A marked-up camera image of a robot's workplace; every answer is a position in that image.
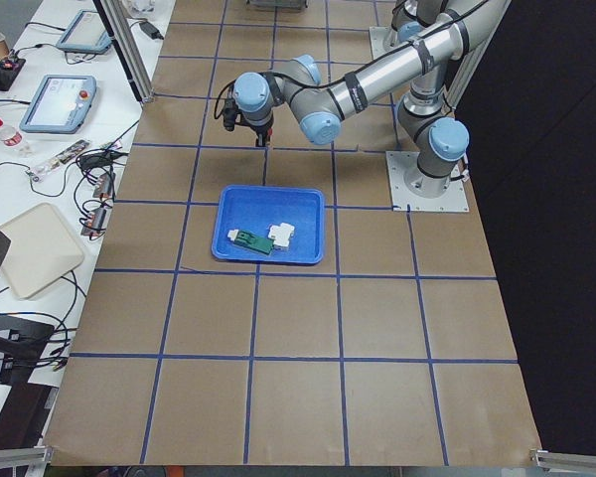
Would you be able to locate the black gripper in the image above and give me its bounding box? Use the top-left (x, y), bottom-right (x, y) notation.
top-left (242, 111), bottom-right (274, 147)

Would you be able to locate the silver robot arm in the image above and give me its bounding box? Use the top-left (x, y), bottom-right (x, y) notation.
top-left (215, 1), bottom-right (505, 199)
top-left (388, 0), bottom-right (421, 47)

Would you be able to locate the blue plastic tray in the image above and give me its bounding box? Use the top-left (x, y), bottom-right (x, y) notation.
top-left (212, 185), bottom-right (326, 265)

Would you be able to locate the white circuit breaker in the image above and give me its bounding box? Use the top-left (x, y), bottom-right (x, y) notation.
top-left (267, 223), bottom-right (295, 250)

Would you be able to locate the green white terminal block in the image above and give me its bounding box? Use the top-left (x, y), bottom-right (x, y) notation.
top-left (227, 229), bottom-right (274, 255)

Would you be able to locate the black power adapter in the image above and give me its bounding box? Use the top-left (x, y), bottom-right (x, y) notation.
top-left (139, 21), bottom-right (164, 40)

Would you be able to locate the near blue teach pendant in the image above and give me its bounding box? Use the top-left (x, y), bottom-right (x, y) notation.
top-left (20, 75), bottom-right (97, 134)

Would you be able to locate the blue teach pendant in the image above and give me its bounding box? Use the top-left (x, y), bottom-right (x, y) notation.
top-left (56, 10), bottom-right (111, 55)
top-left (20, 75), bottom-right (97, 134)

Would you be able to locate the far blue teach pendant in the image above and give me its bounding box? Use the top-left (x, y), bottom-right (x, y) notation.
top-left (56, 10), bottom-right (111, 55)

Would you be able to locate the beige plastic tray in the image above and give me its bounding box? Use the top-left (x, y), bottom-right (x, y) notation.
top-left (0, 203), bottom-right (84, 299)

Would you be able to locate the plastic water bottle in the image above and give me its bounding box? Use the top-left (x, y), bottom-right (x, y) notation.
top-left (0, 118), bottom-right (33, 157)

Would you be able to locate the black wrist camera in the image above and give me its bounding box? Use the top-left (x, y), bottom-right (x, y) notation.
top-left (222, 97), bottom-right (240, 132)

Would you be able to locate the aluminium frame post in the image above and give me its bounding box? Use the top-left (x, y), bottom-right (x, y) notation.
top-left (93, 0), bottom-right (154, 104)

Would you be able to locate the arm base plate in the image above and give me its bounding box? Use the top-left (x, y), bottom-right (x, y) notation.
top-left (369, 26), bottom-right (397, 60)
top-left (385, 151), bottom-right (469, 213)

